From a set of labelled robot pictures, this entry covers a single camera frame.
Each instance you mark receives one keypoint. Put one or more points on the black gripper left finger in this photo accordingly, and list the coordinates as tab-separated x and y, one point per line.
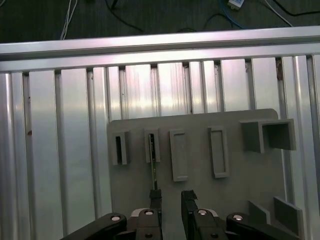
155	220

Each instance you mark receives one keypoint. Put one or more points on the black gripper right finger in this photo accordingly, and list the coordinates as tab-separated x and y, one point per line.
189	220

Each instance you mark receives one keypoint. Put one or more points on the green RAM stick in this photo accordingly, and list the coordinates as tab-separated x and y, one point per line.
154	172

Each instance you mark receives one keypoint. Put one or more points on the grey plastic parts rack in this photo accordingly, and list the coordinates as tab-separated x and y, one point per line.
200	190

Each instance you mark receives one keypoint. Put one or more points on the white power adapter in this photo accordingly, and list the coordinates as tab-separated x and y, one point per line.
236	3

